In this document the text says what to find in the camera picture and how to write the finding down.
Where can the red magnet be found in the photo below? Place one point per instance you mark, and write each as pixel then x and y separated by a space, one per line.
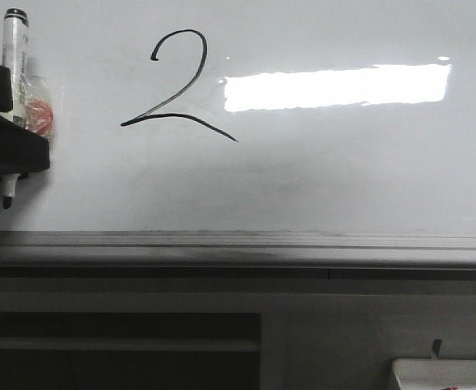
pixel 38 107

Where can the white black whiteboard marker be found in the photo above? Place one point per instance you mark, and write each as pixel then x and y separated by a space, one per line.
pixel 15 57

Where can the white whiteboard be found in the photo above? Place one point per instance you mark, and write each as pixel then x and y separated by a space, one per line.
pixel 331 116

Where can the white tray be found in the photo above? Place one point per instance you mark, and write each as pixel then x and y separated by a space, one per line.
pixel 432 374

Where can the left metal hook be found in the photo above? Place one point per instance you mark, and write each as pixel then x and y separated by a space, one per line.
pixel 436 348

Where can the grey aluminium whiteboard frame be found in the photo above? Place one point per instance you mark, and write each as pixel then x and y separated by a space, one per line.
pixel 237 250

